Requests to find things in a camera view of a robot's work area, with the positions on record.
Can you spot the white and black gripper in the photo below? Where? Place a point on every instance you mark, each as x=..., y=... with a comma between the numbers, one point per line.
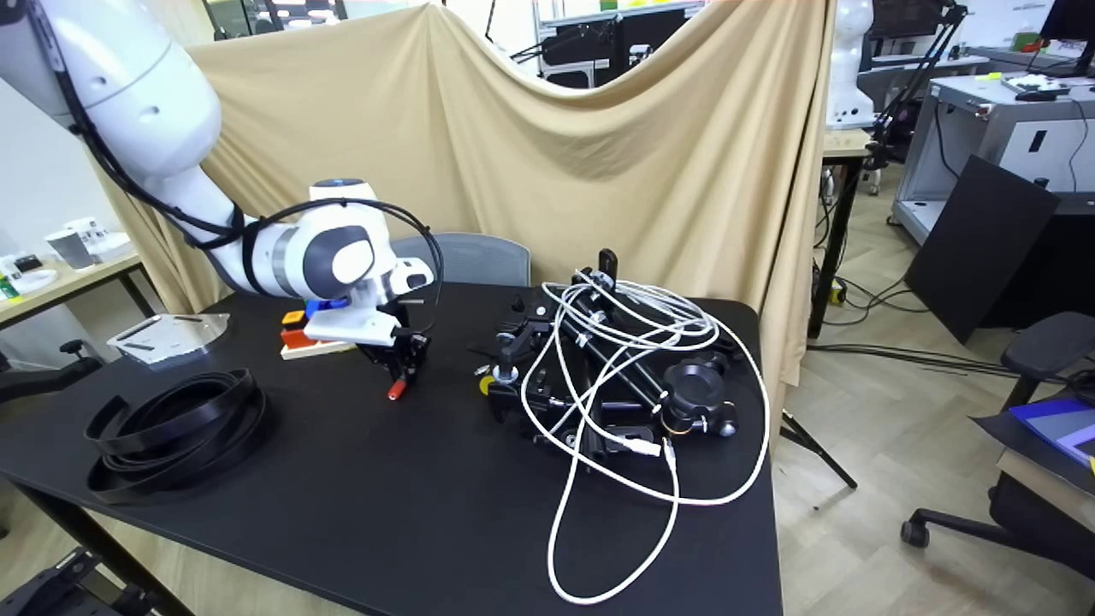
x=371, y=323

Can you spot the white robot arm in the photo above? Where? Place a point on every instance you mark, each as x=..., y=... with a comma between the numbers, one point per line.
x=113, y=75

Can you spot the wooden block with coloured pieces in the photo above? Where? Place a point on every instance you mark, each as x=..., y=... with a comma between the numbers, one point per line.
x=296, y=345

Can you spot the clear plastic bag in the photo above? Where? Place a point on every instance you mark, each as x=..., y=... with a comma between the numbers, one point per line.
x=170, y=335

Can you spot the tan cloth backdrop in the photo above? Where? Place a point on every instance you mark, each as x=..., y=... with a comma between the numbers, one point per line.
x=700, y=164

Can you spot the black panel board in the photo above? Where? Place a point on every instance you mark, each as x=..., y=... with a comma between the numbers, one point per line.
x=977, y=243

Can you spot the black office chair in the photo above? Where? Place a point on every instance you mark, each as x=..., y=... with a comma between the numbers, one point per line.
x=1043, y=496

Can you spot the grey metal cabinet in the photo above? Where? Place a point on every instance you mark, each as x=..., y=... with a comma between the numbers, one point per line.
x=1028, y=124

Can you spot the black camera equipment pile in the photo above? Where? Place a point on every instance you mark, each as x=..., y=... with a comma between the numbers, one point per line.
x=612, y=365

